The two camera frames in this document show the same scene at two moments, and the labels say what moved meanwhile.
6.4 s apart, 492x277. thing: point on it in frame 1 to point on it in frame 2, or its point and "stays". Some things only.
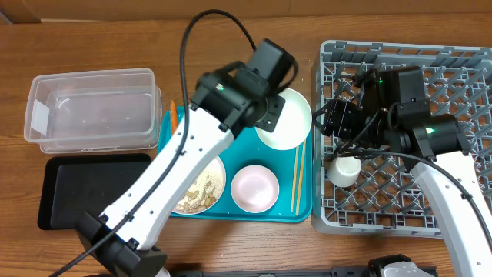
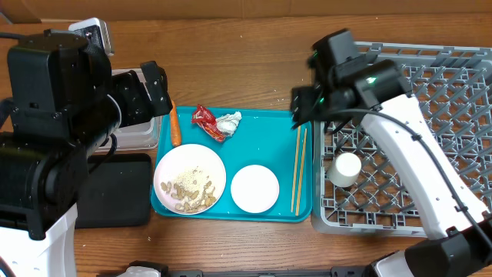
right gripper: [327, 116] to [304, 105]
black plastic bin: [74, 183] stays
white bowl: [254, 188] stays
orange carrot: [174, 121] stays
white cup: [344, 171] stays
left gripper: [270, 121] to [143, 108]
